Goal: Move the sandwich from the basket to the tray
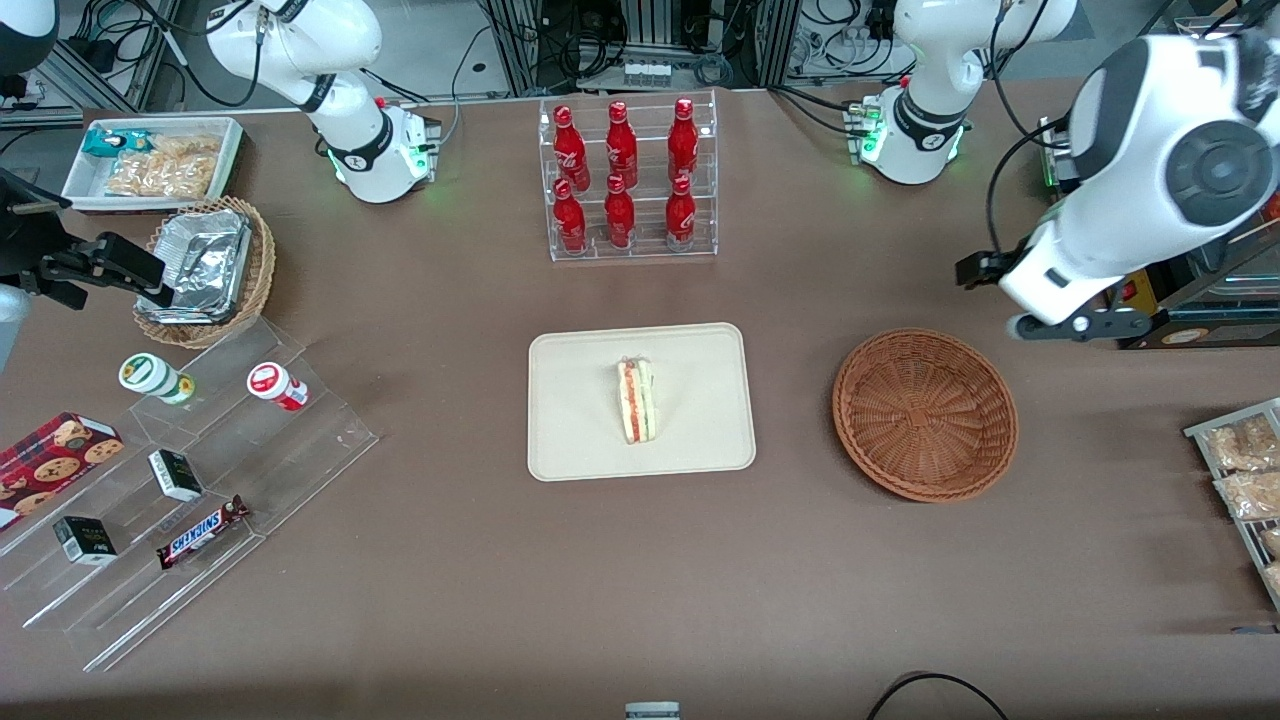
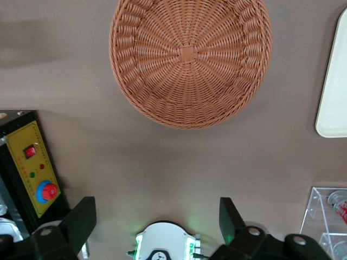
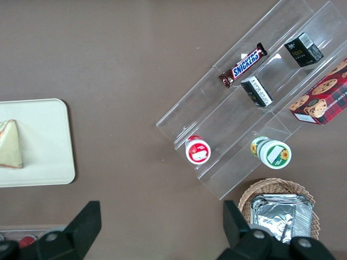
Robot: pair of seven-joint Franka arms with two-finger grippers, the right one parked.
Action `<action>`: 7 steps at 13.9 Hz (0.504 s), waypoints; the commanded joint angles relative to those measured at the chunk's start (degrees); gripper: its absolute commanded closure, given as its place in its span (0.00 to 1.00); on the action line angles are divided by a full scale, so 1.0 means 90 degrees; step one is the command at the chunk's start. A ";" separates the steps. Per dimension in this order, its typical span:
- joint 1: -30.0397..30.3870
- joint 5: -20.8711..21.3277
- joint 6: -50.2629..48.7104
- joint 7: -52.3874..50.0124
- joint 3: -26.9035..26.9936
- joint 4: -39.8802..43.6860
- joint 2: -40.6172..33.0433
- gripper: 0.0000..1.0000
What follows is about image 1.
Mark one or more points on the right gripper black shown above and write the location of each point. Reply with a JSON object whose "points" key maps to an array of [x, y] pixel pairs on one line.
{"points": [[30, 243]]}

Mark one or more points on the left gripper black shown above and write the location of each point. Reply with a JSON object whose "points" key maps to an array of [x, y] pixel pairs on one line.
{"points": [[981, 268]]}

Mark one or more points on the plastic triangle sandwich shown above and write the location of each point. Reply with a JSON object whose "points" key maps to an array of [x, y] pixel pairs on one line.
{"points": [[636, 400]]}

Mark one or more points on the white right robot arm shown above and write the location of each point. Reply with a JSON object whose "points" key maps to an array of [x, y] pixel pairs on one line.
{"points": [[350, 150]]}

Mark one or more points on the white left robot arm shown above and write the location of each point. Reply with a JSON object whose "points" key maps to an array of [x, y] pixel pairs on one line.
{"points": [[1150, 130]]}

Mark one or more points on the white rectangular snack tray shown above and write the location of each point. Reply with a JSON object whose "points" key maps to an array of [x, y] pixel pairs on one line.
{"points": [[85, 190]]}

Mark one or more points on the small brown wicker basket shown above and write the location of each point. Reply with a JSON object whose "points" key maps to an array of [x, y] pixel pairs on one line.
{"points": [[255, 280]]}

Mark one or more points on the large round brown wicker basket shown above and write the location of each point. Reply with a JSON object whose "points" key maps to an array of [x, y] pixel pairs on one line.
{"points": [[925, 415]]}

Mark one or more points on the cream rectangular serving tray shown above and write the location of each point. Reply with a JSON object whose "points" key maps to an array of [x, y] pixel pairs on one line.
{"points": [[580, 420]]}

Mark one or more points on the aluminium foil container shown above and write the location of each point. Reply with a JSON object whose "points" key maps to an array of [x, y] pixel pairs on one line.
{"points": [[200, 265]]}

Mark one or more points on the white cup with green lid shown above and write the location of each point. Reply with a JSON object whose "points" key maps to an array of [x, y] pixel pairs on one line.
{"points": [[150, 375]]}

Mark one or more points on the clear bag of beige snacks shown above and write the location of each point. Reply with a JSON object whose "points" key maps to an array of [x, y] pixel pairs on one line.
{"points": [[1250, 495], [1240, 445], [1272, 545], [190, 148], [160, 180]]}

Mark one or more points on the teal snack packet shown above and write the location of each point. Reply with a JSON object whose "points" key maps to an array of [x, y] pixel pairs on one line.
{"points": [[110, 142]]}

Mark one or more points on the grey snack display rack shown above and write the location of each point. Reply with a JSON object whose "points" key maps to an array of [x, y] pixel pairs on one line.
{"points": [[1200, 432]]}

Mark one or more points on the red tartan cookie box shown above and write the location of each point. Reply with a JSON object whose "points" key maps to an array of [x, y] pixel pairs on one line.
{"points": [[50, 465]]}

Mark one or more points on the white cup with red lid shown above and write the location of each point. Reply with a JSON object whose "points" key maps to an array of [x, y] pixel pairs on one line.
{"points": [[275, 385]]}

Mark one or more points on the small black box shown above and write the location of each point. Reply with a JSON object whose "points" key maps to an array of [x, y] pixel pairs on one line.
{"points": [[85, 540], [176, 475]]}

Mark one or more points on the clear acrylic stepped display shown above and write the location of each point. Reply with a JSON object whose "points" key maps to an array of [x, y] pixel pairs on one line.
{"points": [[300, 450]]}

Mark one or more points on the Snickers chocolate bar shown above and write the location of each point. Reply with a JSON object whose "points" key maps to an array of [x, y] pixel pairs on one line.
{"points": [[200, 533]]}

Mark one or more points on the red cola bottle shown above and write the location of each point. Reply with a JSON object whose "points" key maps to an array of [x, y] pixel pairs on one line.
{"points": [[570, 150], [683, 140], [570, 220], [619, 215], [621, 145], [680, 215]]}

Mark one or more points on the clear acrylic bottle rack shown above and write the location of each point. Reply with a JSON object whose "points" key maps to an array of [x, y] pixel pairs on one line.
{"points": [[645, 245]]}

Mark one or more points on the white power strip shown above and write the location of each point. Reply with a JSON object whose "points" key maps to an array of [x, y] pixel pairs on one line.
{"points": [[647, 73]]}

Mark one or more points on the small grey device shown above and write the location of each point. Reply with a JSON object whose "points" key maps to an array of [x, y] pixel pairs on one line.
{"points": [[652, 712]]}

